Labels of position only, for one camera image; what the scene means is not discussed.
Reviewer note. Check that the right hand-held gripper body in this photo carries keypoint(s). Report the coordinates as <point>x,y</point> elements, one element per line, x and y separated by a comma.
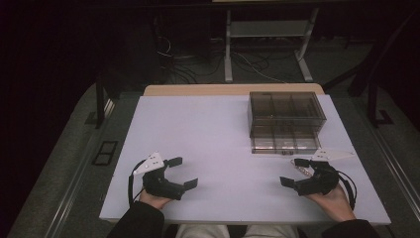
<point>318,181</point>

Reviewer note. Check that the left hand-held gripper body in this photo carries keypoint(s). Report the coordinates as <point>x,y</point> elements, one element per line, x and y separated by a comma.
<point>157,183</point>

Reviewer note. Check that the person's left hand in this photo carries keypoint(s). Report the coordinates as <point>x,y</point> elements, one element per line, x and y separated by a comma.
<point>153,200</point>

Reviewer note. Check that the person's right hand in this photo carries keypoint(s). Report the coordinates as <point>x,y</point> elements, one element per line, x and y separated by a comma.
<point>333,203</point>

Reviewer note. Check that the clear brown drawer organiser box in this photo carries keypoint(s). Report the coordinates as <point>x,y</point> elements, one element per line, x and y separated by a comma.
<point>285,119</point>

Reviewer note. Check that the person's legs in light trousers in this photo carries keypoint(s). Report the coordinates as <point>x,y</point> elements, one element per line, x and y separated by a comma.
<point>237,232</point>

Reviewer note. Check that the black metal stand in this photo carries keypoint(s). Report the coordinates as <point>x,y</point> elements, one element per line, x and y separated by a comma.
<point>373,82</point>
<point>103,99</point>

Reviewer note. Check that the black floor socket frame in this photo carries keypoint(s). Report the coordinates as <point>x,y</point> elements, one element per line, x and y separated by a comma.
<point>105,152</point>

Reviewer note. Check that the metal floor rail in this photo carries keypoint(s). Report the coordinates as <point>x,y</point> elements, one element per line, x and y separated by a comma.
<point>396,165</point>
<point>71,191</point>

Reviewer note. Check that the white metal desk frame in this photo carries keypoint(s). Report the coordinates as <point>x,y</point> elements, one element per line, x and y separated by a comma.
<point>269,29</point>

